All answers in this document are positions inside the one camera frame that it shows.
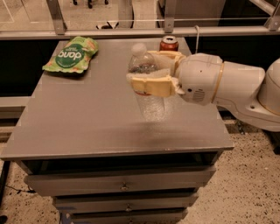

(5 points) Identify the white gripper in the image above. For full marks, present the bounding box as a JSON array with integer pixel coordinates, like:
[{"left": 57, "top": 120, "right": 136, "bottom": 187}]
[{"left": 126, "top": 51, "right": 223, "bottom": 105}]

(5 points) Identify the clear plastic water bottle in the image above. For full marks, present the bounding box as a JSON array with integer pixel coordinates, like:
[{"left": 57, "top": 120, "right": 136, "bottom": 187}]
[{"left": 128, "top": 43, "right": 165, "bottom": 122}]

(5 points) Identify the orange soda can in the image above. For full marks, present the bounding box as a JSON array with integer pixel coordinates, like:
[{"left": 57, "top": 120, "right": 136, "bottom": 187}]
[{"left": 159, "top": 35, "right": 179, "bottom": 51}]

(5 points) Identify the black floor cable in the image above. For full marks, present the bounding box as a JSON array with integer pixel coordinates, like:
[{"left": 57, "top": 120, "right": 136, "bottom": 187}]
[{"left": 0, "top": 160, "right": 36, "bottom": 224}]

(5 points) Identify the grey drawer cabinet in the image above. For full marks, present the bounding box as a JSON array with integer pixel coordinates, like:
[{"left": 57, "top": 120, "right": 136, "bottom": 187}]
[{"left": 2, "top": 39, "right": 234, "bottom": 224}]

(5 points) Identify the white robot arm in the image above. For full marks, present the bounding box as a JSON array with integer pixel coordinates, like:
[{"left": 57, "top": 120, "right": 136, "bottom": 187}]
[{"left": 127, "top": 51, "right": 280, "bottom": 132}]

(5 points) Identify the grey metal railing frame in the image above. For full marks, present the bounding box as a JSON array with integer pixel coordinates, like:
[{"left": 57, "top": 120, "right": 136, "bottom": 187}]
[{"left": 0, "top": 0, "right": 280, "bottom": 40}]

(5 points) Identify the white cable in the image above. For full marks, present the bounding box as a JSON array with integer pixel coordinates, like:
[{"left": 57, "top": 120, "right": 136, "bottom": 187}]
[{"left": 193, "top": 24, "right": 201, "bottom": 55}]

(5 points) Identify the green snack bag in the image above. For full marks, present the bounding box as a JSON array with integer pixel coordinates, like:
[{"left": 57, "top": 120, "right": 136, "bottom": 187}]
[{"left": 42, "top": 36, "right": 99, "bottom": 74}]

